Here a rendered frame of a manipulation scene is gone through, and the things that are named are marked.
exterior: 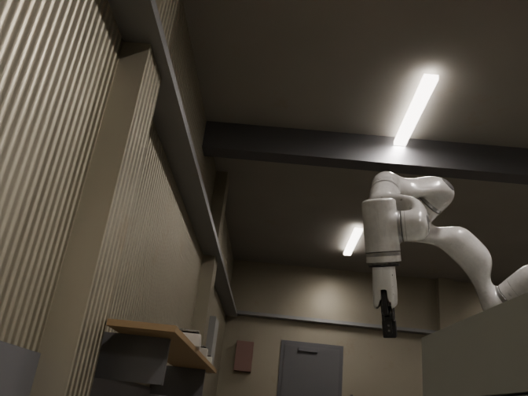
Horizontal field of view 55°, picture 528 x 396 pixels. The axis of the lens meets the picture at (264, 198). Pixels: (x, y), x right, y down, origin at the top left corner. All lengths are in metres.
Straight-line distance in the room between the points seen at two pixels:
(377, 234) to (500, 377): 0.44
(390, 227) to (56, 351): 1.50
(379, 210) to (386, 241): 0.07
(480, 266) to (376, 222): 0.54
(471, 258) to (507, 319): 0.75
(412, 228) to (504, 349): 0.40
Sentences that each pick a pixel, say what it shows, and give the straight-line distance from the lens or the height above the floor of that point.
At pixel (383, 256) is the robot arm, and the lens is 1.24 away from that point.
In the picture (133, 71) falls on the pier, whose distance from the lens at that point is 2.74.
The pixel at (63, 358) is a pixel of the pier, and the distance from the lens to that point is 2.25.
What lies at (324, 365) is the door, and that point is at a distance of 9.65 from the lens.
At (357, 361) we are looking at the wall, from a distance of 9.80.
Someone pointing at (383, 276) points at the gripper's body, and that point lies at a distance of 1.24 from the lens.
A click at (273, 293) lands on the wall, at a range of 9.87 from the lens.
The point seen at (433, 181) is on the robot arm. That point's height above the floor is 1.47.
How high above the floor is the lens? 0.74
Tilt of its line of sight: 24 degrees up
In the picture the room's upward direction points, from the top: 6 degrees clockwise
